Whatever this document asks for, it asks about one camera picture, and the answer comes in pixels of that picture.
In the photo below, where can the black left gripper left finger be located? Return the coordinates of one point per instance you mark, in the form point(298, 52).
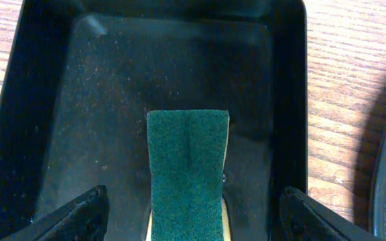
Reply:
point(85, 218)

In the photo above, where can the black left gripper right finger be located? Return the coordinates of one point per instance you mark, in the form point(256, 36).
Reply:
point(304, 219)

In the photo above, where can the yellow sponge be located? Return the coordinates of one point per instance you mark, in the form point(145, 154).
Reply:
point(187, 150)

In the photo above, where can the black rectangular tray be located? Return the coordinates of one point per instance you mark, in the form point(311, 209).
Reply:
point(83, 75)

